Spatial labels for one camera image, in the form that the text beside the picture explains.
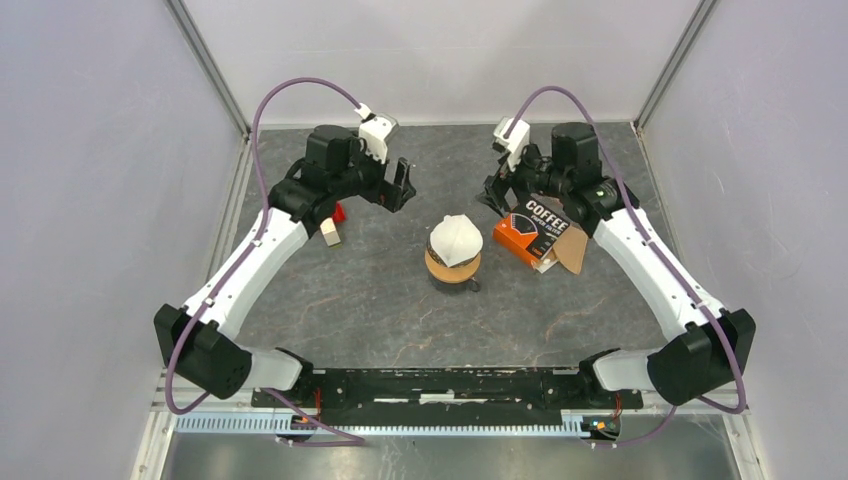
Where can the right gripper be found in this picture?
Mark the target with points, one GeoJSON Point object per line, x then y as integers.
{"type": "Point", "coordinates": [494, 196]}

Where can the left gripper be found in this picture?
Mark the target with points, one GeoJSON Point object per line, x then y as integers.
{"type": "Point", "coordinates": [386, 194]}

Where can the white paper coffee filter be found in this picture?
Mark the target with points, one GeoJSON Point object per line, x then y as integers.
{"type": "Point", "coordinates": [458, 230]}

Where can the glass cone dripper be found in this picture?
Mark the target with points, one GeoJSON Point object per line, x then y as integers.
{"type": "Point", "coordinates": [453, 256]}

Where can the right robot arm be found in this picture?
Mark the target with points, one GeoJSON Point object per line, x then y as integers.
{"type": "Point", "coordinates": [550, 206]}

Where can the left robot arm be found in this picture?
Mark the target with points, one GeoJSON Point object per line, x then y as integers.
{"type": "Point", "coordinates": [197, 338]}

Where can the coffee filter box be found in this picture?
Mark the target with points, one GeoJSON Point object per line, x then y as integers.
{"type": "Point", "coordinates": [529, 231]}

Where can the glass coffee server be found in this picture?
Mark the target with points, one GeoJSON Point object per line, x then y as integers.
{"type": "Point", "coordinates": [468, 285]}

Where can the brown paper coffee filter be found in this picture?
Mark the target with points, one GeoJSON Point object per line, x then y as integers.
{"type": "Point", "coordinates": [570, 249]}

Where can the multicoloured block stack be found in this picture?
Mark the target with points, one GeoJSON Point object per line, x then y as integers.
{"type": "Point", "coordinates": [330, 233]}

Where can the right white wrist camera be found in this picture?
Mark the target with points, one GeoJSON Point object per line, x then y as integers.
{"type": "Point", "coordinates": [511, 136]}

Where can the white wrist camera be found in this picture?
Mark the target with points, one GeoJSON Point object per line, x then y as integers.
{"type": "Point", "coordinates": [376, 130]}
{"type": "Point", "coordinates": [511, 136]}

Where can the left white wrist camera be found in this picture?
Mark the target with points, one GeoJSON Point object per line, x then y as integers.
{"type": "Point", "coordinates": [376, 130]}

